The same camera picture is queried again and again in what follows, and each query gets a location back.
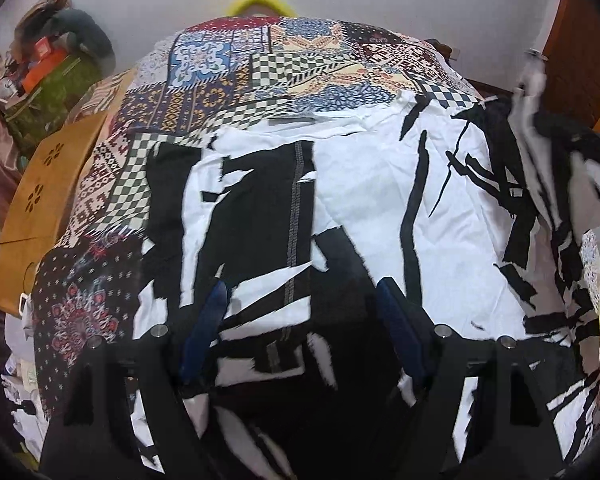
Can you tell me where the wooden wardrobe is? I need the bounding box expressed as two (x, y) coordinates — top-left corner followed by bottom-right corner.
(541, 0), (600, 137)

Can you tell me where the orange box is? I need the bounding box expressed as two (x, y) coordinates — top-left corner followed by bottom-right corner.
(22, 57), (65, 90)

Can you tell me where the patchwork printed blanket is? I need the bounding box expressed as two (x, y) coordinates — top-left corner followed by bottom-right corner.
(32, 16), (600, 411)

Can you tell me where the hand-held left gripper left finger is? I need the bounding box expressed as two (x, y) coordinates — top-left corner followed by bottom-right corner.
(39, 279), (230, 480)

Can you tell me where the brown bag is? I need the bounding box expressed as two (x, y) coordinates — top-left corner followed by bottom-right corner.
(16, 0), (75, 28)

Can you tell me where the black and white patterned garment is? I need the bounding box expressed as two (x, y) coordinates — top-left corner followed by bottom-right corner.
(130, 50), (600, 480)

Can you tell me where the white crumpled cloth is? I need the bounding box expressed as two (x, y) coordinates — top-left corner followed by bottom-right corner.
(1, 352), (48, 416)

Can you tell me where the wooden lap desk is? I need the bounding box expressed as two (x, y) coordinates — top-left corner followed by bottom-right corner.
(0, 72), (136, 317)

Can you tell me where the grey plush cushion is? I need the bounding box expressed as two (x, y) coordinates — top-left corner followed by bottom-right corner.
(50, 10), (117, 77)

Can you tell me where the yellow foam arch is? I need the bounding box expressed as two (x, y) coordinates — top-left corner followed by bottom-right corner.
(228, 0), (299, 17)

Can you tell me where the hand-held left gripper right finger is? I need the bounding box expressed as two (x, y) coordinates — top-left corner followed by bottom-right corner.
(375, 276), (567, 480)

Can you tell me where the green fabric storage box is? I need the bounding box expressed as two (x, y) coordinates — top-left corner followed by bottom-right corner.
(4, 55), (107, 157)

